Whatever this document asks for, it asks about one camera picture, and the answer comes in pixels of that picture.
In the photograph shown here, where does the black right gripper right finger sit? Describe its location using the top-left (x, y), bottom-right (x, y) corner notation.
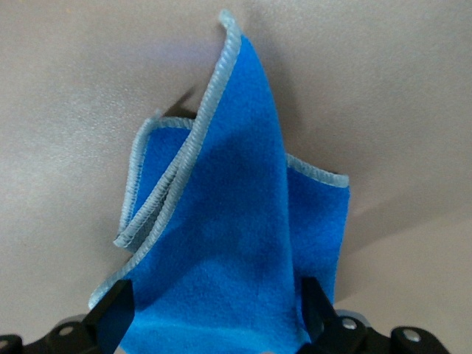
top-left (300, 277), bottom-right (451, 354)

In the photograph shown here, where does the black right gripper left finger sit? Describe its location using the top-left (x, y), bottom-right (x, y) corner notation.
top-left (0, 279), bottom-right (135, 354)

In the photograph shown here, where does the blue cloth with grey hem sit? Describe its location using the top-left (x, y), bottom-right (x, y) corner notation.
top-left (88, 9), bottom-right (350, 354)

